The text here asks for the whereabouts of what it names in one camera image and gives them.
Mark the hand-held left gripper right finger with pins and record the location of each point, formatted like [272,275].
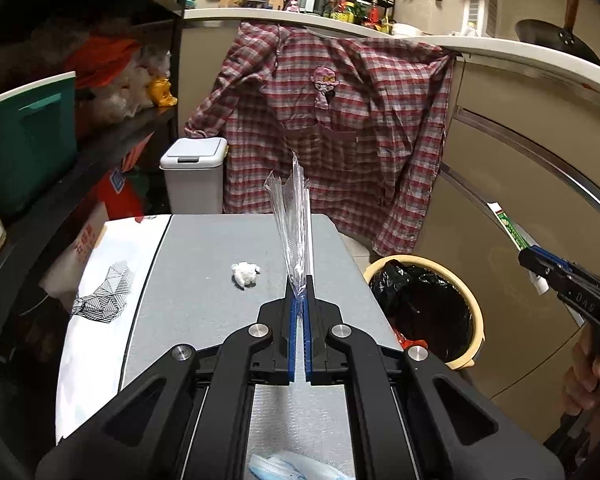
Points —
[307,340]

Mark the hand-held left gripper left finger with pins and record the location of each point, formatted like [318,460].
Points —
[294,330]

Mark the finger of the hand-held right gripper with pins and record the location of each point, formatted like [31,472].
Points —
[537,260]

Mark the green white toothpaste tube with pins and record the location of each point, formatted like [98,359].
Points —
[510,225]

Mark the yellow round waste bin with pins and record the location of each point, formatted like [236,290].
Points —
[476,310]

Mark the clear plastic wrapper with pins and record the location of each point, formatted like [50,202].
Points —
[295,240]

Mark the person's right hand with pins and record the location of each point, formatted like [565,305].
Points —
[580,385]

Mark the crumpled white tissue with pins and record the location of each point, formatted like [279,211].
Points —
[245,274]

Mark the red plastic bag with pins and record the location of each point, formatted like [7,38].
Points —
[410,343]

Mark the grey table mat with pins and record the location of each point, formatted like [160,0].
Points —
[205,260]

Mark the black bin liner bag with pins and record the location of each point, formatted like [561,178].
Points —
[430,310]

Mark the blue face mask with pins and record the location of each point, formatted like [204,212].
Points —
[290,467]

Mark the white lidded bin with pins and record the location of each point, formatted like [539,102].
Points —
[195,185]

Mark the white printed table cloth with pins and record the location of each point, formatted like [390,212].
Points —
[95,350]

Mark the red plaid shirt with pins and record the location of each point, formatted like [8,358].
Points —
[355,135]

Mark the red floor bag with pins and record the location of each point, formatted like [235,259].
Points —
[122,195]

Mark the white sack with red print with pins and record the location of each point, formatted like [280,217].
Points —
[80,250]

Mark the black shelf rack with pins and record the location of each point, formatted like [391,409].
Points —
[130,125]

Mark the white dish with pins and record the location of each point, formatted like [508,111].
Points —
[411,29]

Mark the yellow bag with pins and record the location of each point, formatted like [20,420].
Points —
[162,92]

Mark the clear bags of white goods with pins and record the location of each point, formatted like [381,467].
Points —
[115,102]

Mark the row of seasoning bottles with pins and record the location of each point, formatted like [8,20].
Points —
[360,10]

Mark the green storage box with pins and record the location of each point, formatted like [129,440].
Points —
[30,160]

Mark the pink soap bottle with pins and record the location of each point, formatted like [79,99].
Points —
[294,2]

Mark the orange bag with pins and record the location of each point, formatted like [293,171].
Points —
[105,55]

